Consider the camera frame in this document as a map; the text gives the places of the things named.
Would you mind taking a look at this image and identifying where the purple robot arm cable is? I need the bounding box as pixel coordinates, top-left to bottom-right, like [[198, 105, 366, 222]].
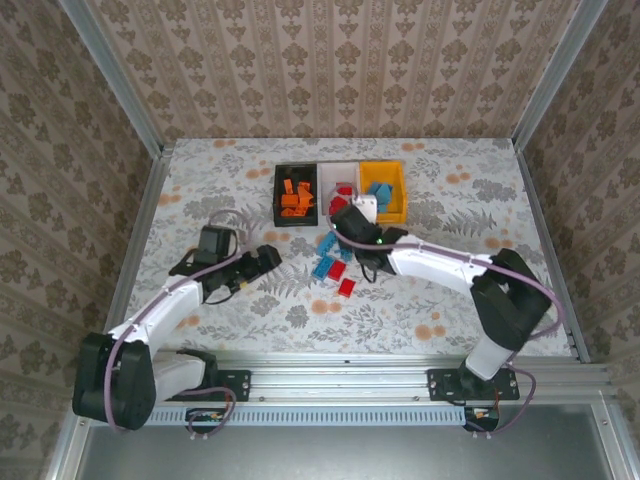
[[325, 182, 565, 436], [107, 209, 254, 435]]

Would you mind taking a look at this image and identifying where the aluminium frame post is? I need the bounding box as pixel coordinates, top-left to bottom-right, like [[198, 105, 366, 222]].
[[513, 0, 610, 151], [58, 0, 166, 157]]

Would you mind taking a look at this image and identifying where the grey slotted cable duct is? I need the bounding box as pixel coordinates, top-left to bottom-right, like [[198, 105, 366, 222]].
[[147, 405, 469, 427]]

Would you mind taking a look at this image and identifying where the yellow plastic container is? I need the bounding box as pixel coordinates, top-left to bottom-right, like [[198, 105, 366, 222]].
[[358, 159, 407, 225]]

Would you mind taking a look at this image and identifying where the small electronics board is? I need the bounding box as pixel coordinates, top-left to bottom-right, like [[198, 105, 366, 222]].
[[185, 407, 226, 434], [463, 405, 501, 432]]

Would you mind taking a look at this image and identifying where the aluminium table side rail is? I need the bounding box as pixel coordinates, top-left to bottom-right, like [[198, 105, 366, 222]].
[[94, 143, 175, 369], [514, 144, 594, 364]]

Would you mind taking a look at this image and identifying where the black plastic container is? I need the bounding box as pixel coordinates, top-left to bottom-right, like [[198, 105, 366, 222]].
[[273, 163, 322, 229]]

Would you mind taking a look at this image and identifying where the white plastic container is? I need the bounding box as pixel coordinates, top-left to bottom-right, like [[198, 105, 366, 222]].
[[318, 161, 362, 225]]

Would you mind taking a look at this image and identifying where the grey metal panel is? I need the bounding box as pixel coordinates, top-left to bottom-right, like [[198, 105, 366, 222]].
[[42, 394, 640, 480]]

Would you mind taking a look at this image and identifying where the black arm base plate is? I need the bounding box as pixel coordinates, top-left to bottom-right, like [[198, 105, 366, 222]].
[[162, 368, 252, 402], [426, 368, 521, 402]]

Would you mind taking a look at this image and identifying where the long aluminium base rail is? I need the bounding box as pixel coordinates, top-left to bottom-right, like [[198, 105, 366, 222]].
[[74, 351, 615, 404]]

